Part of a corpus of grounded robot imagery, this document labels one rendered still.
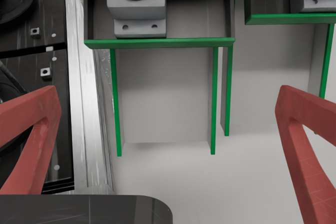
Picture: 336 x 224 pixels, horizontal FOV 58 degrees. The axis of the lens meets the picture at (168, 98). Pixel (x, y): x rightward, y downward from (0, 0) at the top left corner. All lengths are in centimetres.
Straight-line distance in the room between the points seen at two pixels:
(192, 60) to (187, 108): 7
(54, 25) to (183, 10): 38
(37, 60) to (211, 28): 38
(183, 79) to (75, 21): 30
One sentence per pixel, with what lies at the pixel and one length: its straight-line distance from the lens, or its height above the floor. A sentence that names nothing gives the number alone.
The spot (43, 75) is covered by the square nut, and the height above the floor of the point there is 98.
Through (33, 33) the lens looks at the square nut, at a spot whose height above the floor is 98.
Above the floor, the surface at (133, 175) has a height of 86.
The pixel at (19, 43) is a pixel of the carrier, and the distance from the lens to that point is 63.
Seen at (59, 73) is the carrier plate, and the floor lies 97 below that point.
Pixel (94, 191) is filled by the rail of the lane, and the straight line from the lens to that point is 48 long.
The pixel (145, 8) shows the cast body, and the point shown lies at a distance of 23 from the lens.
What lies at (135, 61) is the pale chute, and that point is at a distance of 42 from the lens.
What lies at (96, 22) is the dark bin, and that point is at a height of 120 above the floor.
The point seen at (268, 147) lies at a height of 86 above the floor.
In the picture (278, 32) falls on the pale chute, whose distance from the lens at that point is 46.
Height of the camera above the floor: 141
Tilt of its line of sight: 62 degrees down
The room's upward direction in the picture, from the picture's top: straight up
